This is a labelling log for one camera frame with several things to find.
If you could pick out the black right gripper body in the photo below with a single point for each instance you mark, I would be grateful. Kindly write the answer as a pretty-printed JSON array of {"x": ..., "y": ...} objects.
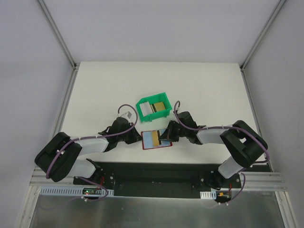
[{"x": 171, "y": 132}]

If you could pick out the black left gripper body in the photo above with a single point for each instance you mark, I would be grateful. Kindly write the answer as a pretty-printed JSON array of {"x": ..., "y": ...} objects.
[{"x": 130, "y": 136}]

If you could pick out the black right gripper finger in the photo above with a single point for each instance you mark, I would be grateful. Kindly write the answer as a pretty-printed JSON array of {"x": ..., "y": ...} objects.
[
  {"x": 176, "y": 140},
  {"x": 170, "y": 132}
]

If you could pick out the red leather card holder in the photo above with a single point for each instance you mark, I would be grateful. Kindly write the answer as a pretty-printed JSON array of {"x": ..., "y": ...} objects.
[{"x": 151, "y": 140}]

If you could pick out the green plastic bin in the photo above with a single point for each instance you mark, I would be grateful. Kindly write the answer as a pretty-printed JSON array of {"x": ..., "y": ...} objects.
[{"x": 162, "y": 97}]

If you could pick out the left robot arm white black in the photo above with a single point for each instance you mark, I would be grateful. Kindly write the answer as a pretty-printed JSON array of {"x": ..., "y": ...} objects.
[{"x": 58, "y": 158}]

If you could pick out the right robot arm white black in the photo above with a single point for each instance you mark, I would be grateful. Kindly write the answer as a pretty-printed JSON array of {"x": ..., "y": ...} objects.
[{"x": 243, "y": 143}]

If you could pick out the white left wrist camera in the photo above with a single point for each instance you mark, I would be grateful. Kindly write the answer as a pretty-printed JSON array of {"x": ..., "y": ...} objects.
[{"x": 126, "y": 115}]

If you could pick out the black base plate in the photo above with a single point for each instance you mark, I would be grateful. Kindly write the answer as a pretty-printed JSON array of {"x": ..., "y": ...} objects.
[{"x": 162, "y": 180}]

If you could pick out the right white cable duct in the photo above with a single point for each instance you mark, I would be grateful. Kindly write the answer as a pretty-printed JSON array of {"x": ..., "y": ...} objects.
[{"x": 208, "y": 195}]

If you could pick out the white cable duct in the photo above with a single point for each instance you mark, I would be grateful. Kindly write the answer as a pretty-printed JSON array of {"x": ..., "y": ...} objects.
[
  {"x": 208, "y": 195},
  {"x": 75, "y": 191}
]

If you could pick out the left aluminium frame post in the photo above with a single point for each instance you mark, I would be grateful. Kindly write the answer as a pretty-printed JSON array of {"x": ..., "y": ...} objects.
[{"x": 51, "y": 22}]

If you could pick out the aluminium frame post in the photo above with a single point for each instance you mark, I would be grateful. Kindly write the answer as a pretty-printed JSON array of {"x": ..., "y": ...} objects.
[
  {"x": 51, "y": 22},
  {"x": 262, "y": 34}
]

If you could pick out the left white cable duct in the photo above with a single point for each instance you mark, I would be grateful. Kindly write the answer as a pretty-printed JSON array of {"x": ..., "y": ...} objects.
[{"x": 75, "y": 191}]

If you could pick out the right aluminium frame post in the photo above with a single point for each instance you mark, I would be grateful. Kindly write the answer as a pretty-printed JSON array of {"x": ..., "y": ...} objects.
[{"x": 262, "y": 34}]

